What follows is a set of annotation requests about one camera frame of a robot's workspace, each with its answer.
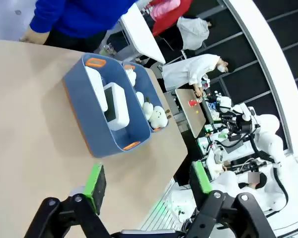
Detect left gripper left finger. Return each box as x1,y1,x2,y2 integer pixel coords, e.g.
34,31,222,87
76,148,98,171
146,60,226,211
23,163,112,238

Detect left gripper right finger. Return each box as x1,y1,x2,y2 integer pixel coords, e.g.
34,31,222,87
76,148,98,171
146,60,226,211
186,160,276,238

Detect white cloud plush toy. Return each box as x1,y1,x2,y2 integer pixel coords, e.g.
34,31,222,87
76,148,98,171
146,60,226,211
149,106,169,130

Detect small white plush toy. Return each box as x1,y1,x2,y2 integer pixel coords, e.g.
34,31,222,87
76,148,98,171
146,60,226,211
142,97,154,120
135,91,145,108
125,67,137,87

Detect white clock with dark screen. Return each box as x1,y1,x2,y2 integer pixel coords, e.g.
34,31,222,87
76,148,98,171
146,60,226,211
103,82,130,131

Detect white digital clock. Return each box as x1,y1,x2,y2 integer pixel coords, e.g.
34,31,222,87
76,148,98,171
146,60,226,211
85,66,109,113

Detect person's right forearm blue sleeve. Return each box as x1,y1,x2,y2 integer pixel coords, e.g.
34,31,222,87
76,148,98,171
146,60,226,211
29,4,68,34

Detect person's right hand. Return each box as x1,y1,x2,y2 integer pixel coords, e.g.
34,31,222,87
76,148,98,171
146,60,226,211
19,26,50,46

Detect seated person in white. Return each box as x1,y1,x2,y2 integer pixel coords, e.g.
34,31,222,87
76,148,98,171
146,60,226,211
212,170,268,200

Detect white equipment box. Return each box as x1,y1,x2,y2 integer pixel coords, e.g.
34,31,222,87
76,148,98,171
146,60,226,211
169,188,197,223

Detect brown side table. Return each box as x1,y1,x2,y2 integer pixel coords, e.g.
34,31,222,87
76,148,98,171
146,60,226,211
175,88,207,139

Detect person in white lab coat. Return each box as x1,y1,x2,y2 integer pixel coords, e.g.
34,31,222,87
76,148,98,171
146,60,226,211
162,54,229,93

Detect bending person in light top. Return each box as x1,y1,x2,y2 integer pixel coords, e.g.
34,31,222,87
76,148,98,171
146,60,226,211
176,16,216,51

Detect large white table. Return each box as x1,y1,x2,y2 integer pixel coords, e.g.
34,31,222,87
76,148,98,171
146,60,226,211
120,2,166,64

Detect red garment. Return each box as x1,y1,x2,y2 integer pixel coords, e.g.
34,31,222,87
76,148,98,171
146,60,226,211
151,0,193,37

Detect person in blue hoodie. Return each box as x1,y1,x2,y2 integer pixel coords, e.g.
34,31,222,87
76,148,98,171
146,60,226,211
29,0,140,54

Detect pink garment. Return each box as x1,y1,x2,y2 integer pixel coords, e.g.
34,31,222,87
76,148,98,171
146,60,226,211
150,0,181,22

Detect blue basket orange handles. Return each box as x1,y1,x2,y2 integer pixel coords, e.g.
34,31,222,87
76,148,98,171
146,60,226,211
121,61,171,133
63,53,151,158

